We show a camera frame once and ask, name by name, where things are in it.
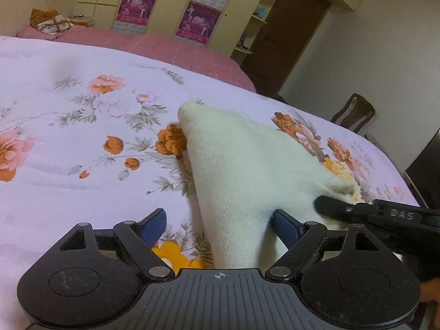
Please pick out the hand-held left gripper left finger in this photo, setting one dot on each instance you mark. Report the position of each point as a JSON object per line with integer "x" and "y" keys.
{"x": 153, "y": 227}

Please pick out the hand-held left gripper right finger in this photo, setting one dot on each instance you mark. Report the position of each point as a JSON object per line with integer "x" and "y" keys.
{"x": 284, "y": 225}

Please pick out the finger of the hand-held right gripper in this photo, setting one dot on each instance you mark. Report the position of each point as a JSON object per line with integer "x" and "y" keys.
{"x": 331, "y": 206}

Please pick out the cream knitted small garment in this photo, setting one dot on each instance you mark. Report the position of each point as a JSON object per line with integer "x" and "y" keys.
{"x": 247, "y": 178}

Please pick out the person's right hand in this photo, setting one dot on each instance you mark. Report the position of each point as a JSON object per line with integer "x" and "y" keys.
{"x": 431, "y": 292}

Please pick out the dark furniture piece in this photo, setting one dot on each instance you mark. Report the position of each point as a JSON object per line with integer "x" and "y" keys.
{"x": 426, "y": 172}

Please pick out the dark wooden chair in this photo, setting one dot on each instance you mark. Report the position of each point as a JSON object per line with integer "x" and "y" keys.
{"x": 354, "y": 113}

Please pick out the floral lilac blanket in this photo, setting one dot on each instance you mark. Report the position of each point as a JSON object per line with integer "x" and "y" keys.
{"x": 68, "y": 178}

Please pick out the dark brown door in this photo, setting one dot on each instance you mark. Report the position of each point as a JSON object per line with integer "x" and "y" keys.
{"x": 292, "y": 41}

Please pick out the pink checked bed sheet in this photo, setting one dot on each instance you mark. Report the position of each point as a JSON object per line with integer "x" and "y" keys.
{"x": 154, "y": 48}

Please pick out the cream open shelf unit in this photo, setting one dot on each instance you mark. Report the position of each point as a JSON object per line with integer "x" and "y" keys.
{"x": 257, "y": 27}

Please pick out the small blue shelf ornament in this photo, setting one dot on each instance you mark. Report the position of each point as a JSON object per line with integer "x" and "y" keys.
{"x": 261, "y": 11}

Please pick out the flat yellow book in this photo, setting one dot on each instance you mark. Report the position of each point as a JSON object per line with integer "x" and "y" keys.
{"x": 82, "y": 20}

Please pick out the folded patterned pillows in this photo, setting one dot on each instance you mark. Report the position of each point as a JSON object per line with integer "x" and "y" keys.
{"x": 50, "y": 22}

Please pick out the cream bed headboard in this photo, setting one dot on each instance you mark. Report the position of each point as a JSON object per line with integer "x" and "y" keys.
{"x": 20, "y": 3}

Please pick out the pink wall poster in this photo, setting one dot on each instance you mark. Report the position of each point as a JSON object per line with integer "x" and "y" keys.
{"x": 137, "y": 5}
{"x": 198, "y": 20}

